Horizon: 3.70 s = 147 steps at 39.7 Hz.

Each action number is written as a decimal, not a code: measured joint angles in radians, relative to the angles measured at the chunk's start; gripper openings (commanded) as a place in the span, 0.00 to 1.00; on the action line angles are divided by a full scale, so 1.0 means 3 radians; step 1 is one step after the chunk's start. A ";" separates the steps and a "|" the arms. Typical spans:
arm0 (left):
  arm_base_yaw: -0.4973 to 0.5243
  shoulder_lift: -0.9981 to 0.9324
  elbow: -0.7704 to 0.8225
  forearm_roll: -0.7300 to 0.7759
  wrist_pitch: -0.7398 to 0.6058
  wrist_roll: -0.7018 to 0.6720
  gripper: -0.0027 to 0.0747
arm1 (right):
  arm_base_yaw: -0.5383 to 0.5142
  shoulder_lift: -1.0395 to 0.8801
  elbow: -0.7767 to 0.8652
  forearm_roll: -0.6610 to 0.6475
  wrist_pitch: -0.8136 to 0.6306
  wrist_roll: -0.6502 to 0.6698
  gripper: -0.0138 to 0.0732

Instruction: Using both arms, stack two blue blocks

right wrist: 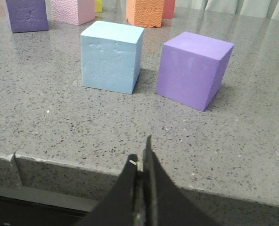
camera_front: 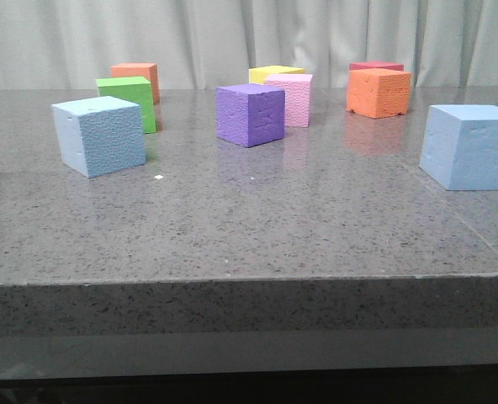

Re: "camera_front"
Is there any light blue textured foam cube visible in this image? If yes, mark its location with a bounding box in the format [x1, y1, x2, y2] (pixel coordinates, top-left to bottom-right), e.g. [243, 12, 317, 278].
[51, 96, 146, 178]

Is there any light blue smooth foam cube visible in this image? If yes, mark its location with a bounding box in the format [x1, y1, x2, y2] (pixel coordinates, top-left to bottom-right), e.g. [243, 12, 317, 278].
[420, 104, 498, 190]

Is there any purple foam cube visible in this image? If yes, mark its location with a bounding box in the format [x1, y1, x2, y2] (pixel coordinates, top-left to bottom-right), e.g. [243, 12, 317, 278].
[215, 83, 285, 147]

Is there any pink foam cube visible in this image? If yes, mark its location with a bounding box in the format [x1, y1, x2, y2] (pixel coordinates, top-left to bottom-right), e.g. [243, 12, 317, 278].
[264, 73, 313, 127]

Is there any yellow foam cube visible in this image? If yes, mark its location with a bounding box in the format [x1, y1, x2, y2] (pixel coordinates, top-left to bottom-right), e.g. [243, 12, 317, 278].
[249, 65, 305, 84]

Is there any green foam cube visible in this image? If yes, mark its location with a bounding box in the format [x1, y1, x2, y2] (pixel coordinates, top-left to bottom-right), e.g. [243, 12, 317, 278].
[95, 76, 156, 133]

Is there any orange foam cube left rear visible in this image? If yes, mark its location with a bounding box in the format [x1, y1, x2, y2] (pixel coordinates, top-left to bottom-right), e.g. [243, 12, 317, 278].
[110, 62, 160, 104]

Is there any orange foam cube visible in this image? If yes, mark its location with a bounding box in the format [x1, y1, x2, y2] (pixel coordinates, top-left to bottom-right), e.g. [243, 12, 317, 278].
[346, 68, 411, 119]
[110, 62, 160, 104]

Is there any orange foam cube right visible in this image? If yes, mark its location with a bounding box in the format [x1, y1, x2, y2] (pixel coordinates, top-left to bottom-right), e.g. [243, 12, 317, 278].
[346, 68, 411, 119]

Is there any red foam cube rear right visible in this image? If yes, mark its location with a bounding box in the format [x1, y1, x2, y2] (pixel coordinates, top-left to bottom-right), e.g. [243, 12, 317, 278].
[349, 61, 404, 71]

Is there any grey curtain backdrop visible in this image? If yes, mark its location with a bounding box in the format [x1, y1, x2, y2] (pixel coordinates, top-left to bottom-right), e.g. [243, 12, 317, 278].
[0, 1, 498, 89]

